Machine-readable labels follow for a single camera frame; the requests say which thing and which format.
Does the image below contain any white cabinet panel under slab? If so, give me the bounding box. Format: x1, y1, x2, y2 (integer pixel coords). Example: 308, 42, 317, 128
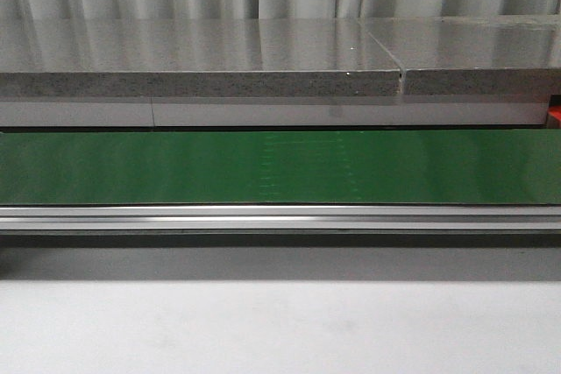
1, 95, 549, 128

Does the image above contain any green conveyor belt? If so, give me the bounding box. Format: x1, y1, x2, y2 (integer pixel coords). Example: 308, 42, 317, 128
1, 129, 560, 205

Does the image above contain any red object at edge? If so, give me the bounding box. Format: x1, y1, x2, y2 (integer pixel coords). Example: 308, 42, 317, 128
545, 105, 561, 129

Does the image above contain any grey speckled stone slab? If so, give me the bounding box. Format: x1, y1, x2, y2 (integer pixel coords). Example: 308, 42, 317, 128
1, 19, 400, 98

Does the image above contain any aluminium conveyor side rail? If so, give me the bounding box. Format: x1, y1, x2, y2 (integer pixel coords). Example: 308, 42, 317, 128
1, 204, 560, 234

